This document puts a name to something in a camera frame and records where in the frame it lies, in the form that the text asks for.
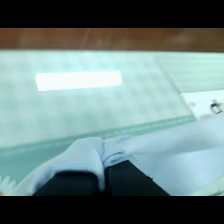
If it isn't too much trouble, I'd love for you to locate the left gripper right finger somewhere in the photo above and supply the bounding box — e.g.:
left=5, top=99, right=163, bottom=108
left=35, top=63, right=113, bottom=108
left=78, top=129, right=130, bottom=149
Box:
left=104, top=160, right=171, bottom=197

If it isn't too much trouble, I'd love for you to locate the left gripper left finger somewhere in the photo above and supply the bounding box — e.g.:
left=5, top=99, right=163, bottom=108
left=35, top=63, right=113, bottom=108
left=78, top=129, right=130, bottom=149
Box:
left=33, top=170, right=101, bottom=197

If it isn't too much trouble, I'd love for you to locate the light blue shirt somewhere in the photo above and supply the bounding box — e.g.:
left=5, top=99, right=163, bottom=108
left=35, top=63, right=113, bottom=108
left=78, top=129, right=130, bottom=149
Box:
left=13, top=117, right=224, bottom=197

